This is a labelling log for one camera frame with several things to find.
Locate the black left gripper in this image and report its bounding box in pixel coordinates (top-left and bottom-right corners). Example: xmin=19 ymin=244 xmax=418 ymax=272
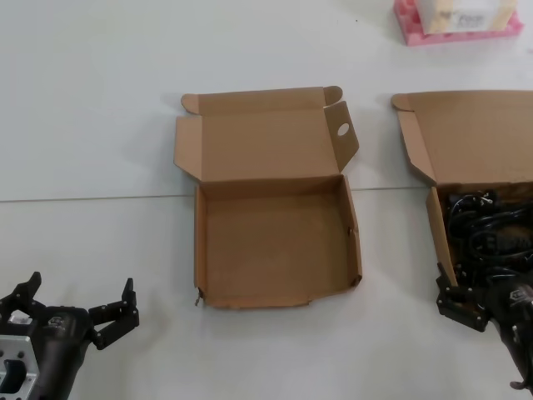
xmin=0 ymin=271 xmax=141 ymax=370

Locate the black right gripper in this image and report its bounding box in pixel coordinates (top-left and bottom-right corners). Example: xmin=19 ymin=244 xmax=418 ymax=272
xmin=436 ymin=262 xmax=533 ymax=347

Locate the open cardboard box with hole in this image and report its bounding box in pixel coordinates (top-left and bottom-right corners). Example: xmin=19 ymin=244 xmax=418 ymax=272
xmin=172 ymin=86 xmax=363 ymax=310

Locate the white box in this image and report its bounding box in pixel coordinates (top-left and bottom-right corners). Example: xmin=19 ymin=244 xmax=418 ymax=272
xmin=411 ymin=0 xmax=516 ymax=34

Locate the pink foam tray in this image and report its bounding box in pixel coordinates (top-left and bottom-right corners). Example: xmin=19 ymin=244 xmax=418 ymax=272
xmin=393 ymin=0 xmax=524 ymax=46

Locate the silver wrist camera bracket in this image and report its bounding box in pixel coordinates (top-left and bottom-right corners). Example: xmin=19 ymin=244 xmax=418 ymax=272
xmin=0 ymin=313 xmax=43 ymax=396

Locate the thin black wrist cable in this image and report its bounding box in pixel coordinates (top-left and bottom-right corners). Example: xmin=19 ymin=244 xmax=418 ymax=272
xmin=510 ymin=366 xmax=529 ymax=391

